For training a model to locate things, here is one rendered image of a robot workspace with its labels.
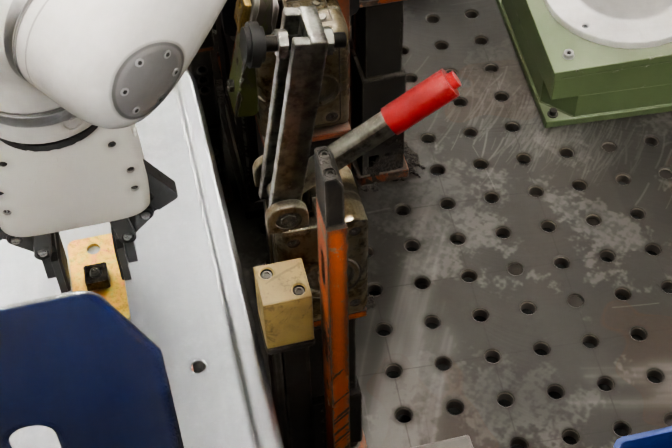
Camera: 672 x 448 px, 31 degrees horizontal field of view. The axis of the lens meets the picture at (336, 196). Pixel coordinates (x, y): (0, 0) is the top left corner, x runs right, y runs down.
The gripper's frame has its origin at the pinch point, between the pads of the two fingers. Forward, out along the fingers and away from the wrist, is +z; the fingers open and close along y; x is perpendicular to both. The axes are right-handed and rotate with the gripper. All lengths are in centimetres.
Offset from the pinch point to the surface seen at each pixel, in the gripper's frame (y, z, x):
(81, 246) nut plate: 0.8, 3.0, -3.4
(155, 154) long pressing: -5.9, 3.3, -11.6
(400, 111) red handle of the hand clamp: -22.5, -9.5, 0.7
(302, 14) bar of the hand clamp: -16.4, -18.1, -0.8
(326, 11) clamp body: -21.5, -3.5, -17.2
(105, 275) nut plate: -0.7, 2.1, 0.4
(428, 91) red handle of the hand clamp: -24.4, -10.8, 0.6
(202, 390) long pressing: -5.9, 3.3, 10.9
